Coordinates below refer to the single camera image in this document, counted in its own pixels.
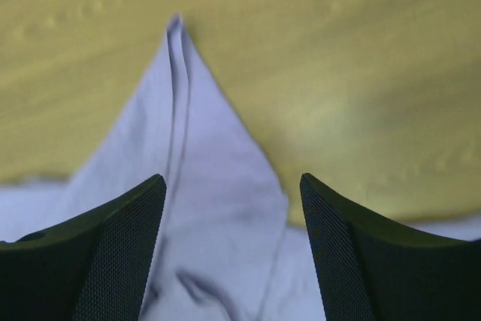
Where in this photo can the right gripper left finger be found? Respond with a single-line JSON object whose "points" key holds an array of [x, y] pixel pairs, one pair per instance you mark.
{"points": [[91, 267]]}

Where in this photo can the purple t shirt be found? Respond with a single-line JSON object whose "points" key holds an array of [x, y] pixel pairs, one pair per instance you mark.
{"points": [[223, 250]]}

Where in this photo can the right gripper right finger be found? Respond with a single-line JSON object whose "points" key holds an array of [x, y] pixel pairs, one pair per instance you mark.
{"points": [[370, 267]]}

